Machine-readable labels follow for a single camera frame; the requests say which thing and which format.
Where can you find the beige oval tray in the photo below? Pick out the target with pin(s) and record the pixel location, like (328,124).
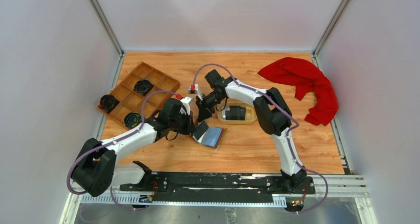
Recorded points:
(250,114)

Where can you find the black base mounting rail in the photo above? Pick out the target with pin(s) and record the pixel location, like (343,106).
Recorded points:
(218,187)

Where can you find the red cloth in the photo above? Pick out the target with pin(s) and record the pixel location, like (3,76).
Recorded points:
(306,77)

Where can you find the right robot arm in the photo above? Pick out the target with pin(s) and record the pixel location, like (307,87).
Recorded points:
(273,114)

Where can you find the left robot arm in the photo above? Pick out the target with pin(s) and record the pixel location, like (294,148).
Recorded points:
(96,168)

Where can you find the brown leather card holder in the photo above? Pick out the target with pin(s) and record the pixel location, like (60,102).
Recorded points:
(212,137)

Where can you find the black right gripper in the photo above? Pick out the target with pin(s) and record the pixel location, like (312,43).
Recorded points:
(204,111)

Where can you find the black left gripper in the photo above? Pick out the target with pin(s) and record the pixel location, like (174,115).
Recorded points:
(189,128)

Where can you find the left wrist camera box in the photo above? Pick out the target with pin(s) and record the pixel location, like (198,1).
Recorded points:
(187,103)

